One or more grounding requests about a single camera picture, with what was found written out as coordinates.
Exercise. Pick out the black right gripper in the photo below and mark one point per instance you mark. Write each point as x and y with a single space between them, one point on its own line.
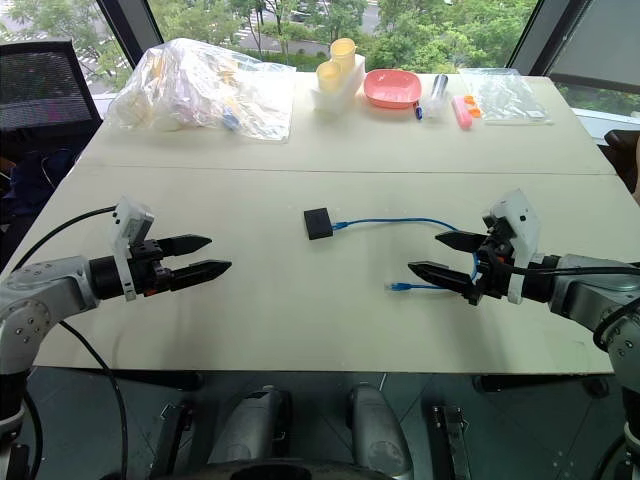
492 272

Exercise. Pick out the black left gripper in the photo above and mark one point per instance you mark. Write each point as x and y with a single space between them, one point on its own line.
147 272

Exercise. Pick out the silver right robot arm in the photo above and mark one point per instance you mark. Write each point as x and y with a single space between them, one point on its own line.
590 292

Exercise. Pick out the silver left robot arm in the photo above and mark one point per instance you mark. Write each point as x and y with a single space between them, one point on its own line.
47 290

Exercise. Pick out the small black box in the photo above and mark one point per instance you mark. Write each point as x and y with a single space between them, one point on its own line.
318 223

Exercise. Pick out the pink rectangular case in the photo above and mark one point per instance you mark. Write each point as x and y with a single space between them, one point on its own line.
462 112

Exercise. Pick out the black table foot bar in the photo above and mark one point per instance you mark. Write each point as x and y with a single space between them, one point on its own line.
540 384

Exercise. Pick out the orange small clips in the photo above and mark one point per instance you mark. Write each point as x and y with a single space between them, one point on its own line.
472 106

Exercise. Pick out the large clear stuffed plastic bag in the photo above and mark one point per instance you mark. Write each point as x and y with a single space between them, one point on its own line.
190 90

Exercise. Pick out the flat clear plastic bag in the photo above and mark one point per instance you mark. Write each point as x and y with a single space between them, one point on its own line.
510 97

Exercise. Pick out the pink plastic bowl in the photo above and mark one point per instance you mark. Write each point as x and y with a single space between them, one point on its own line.
392 87

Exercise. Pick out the grey rounded robot leg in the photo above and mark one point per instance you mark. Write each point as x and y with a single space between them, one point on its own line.
252 430
380 430

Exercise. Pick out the dark blue bag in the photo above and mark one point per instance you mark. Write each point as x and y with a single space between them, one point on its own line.
30 175

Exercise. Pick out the white cup holder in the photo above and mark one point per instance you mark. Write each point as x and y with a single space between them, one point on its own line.
342 95

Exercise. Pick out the dark chair with brown edge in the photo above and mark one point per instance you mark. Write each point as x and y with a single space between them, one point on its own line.
625 160

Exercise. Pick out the short pale yellow cup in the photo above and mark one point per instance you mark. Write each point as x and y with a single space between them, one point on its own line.
329 77

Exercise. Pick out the tall pale yellow cup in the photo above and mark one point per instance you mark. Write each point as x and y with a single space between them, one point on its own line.
345 55

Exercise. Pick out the black mesh office chair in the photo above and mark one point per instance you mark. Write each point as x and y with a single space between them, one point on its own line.
40 85

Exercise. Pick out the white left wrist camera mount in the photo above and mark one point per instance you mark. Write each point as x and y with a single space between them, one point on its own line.
129 220

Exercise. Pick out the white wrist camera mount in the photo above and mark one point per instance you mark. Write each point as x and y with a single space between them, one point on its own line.
522 220
129 220

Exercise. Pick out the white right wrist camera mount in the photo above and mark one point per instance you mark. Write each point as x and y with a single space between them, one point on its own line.
522 220

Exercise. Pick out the black table leg bracket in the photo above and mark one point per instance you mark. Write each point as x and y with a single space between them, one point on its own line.
170 435
452 440

